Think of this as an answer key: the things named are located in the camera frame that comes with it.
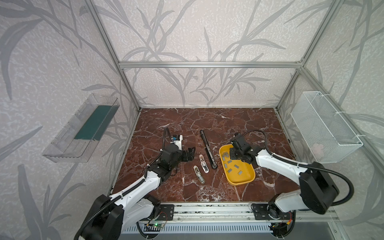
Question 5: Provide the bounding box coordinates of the pink mini stapler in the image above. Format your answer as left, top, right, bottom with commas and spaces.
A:
199, 155, 209, 174

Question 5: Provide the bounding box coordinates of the black stapler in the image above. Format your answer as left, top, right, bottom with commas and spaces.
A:
200, 130, 218, 170

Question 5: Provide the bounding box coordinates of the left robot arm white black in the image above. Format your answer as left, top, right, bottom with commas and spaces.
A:
74, 128, 196, 240

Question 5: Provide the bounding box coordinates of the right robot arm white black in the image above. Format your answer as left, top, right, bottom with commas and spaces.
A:
230, 131, 355, 219

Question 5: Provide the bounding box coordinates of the yellow plastic tray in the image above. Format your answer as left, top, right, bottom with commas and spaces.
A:
219, 144, 256, 186

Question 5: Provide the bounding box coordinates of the left circuit board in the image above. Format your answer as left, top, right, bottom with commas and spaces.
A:
145, 222, 166, 233

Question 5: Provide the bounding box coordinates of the circuit board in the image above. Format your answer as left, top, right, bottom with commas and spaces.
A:
269, 223, 292, 239
145, 222, 166, 233

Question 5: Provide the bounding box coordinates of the pink object in basket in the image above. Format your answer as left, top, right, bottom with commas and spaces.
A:
311, 143, 324, 160

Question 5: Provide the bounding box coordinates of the right circuit board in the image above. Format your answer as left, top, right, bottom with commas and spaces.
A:
269, 223, 292, 239

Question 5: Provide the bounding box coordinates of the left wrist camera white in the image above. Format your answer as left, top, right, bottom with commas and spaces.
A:
171, 135, 183, 150

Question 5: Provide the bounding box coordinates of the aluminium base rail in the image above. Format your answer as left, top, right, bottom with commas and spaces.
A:
119, 202, 340, 224

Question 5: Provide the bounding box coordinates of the white wire mesh basket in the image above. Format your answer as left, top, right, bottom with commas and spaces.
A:
291, 91, 364, 164

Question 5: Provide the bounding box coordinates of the clear acrylic wall shelf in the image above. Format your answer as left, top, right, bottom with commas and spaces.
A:
42, 94, 120, 163

